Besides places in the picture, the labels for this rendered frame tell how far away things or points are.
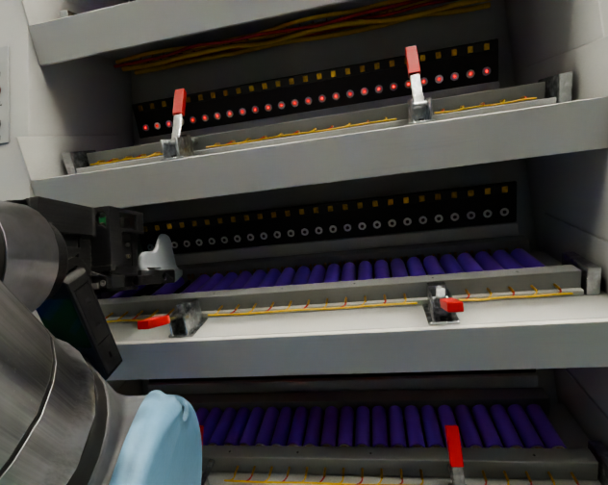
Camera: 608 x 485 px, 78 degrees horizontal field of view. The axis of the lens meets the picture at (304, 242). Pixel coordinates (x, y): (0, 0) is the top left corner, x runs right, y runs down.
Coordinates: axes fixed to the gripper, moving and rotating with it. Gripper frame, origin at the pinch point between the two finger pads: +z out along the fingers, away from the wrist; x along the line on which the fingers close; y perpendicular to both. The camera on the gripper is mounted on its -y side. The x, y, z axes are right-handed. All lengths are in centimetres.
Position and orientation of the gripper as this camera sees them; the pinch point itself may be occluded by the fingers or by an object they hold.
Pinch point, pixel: (162, 279)
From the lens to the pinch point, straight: 52.5
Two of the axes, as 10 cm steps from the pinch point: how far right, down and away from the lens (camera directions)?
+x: -9.8, 0.9, 1.9
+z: 2.0, 0.6, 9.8
